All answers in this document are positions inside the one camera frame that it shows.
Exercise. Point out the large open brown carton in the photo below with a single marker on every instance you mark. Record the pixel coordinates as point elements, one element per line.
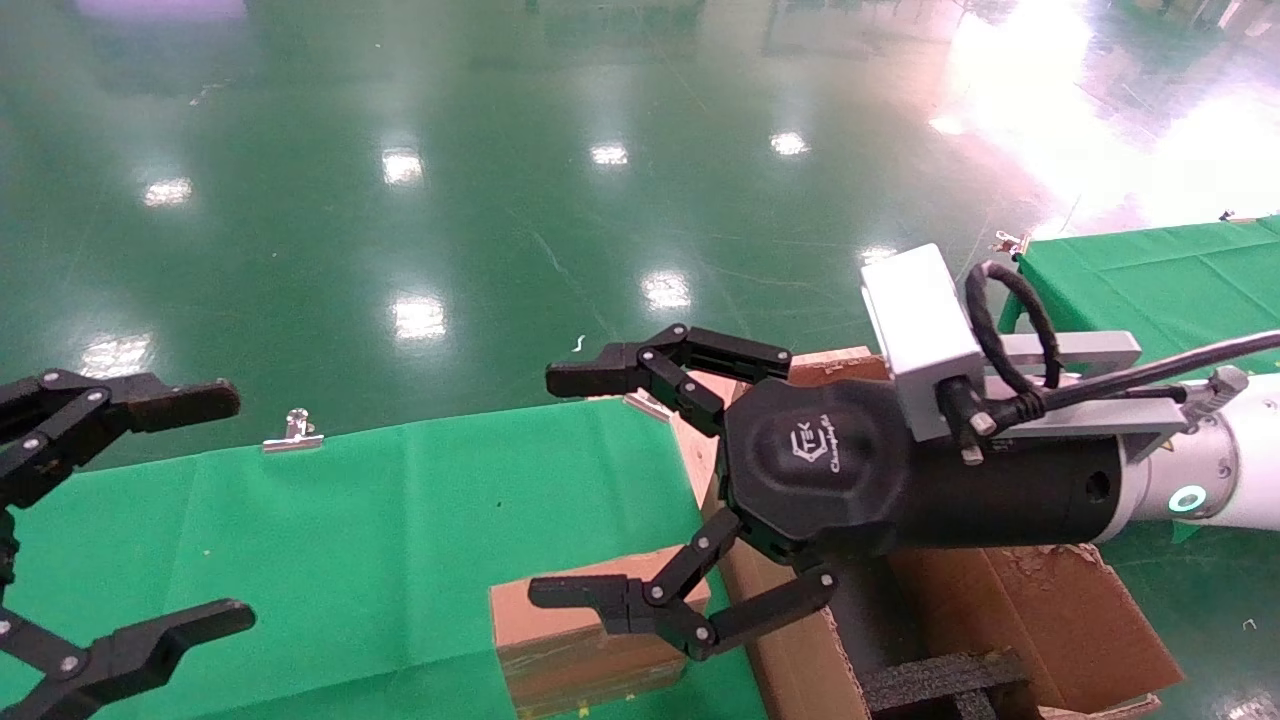
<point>1060,610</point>

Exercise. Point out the metal binder clip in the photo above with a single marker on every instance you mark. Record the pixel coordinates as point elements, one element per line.
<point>1235,216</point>
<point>295,438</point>
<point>645,404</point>
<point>1010,243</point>

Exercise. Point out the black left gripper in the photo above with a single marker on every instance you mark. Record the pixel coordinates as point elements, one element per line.
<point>6,550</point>

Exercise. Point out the black foam insert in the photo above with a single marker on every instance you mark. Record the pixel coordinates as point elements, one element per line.
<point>930,680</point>

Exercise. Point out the silver camera mount bracket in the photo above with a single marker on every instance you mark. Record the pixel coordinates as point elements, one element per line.
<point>1090,350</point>

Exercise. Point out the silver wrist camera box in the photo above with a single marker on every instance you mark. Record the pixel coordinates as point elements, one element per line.
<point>915,310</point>

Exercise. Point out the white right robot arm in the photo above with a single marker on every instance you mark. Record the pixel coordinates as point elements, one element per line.
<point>1250,460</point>

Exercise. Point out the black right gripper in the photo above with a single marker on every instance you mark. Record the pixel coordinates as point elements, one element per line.
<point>830,470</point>

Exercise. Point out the large green table cloth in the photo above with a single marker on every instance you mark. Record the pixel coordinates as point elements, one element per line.
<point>400,540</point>

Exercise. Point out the small brown cardboard box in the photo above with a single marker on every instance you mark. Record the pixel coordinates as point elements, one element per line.
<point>560,660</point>

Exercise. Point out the green table cloth with crumbs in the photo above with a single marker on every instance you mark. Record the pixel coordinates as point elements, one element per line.
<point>1150,280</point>

